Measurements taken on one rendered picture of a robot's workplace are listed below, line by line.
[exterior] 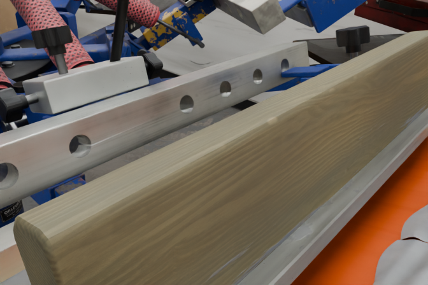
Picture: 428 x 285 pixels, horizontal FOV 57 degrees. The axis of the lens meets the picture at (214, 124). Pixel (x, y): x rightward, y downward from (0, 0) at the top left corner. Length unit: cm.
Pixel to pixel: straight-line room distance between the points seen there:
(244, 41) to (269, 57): 232
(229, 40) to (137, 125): 259
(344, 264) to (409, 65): 17
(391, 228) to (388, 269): 5
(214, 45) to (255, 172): 292
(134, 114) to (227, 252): 26
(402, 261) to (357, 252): 3
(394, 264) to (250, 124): 12
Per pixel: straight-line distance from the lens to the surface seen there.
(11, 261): 30
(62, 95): 43
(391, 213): 31
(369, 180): 27
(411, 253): 27
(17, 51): 95
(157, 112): 43
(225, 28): 299
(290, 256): 20
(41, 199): 68
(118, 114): 40
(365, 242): 28
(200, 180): 16
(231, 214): 17
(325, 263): 26
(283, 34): 269
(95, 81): 45
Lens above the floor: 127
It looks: 27 degrees down
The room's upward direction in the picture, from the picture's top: 2 degrees clockwise
